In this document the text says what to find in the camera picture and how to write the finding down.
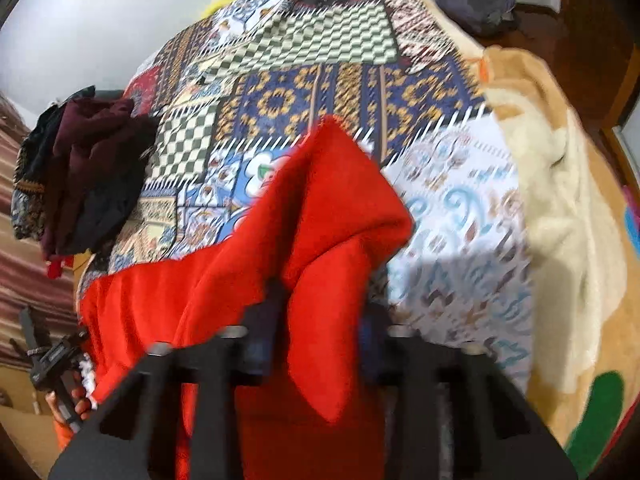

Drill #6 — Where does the striped brown curtain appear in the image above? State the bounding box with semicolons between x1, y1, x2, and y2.
0;90;90;372

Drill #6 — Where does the black folded garment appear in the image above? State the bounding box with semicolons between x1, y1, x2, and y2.
65;115;162;257

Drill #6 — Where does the navy patterned folded cloth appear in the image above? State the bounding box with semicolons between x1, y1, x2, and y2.
12;85;97;242

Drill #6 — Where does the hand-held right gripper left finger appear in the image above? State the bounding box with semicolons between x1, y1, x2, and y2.
47;280;291;480

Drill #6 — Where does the stack of folded dark clothes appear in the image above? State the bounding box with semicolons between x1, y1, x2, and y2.
42;97;137;262

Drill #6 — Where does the red zip jacket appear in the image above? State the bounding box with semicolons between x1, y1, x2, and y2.
75;115;417;480

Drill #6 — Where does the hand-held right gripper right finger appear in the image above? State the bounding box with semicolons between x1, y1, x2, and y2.
357;305;581;480

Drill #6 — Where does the patchwork patterned bed sheet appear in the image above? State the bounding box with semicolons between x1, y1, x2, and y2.
80;0;537;397

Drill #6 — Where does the person's left hand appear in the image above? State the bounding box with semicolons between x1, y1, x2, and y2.
45;370;99;427

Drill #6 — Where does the dark bag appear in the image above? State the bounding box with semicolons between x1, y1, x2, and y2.
434;0;519;37

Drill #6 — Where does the beige fleece blanket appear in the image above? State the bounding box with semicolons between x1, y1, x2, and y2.
475;45;640;467

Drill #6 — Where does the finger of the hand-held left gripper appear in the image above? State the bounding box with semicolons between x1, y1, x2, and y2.
10;307;51;367

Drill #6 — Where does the yellow object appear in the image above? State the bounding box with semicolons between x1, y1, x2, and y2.
200;0;237;19

